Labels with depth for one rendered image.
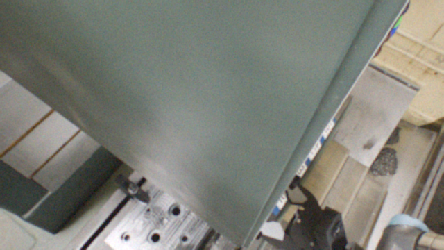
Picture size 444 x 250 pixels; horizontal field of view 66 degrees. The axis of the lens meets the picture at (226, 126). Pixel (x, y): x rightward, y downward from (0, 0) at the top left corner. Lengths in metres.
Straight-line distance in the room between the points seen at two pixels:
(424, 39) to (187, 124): 1.38
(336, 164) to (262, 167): 1.33
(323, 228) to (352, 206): 0.96
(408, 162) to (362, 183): 0.27
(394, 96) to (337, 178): 0.46
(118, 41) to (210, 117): 0.06
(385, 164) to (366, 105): 0.28
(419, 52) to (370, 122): 0.34
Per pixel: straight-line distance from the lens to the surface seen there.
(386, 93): 1.67
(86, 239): 1.23
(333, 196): 1.46
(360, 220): 1.48
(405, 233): 0.78
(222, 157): 0.21
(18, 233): 1.69
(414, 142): 1.81
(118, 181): 1.14
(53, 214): 1.45
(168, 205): 1.10
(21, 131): 1.01
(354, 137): 1.61
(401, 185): 1.67
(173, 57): 0.16
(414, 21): 1.50
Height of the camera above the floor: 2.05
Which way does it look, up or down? 62 degrees down
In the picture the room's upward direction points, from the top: 5 degrees clockwise
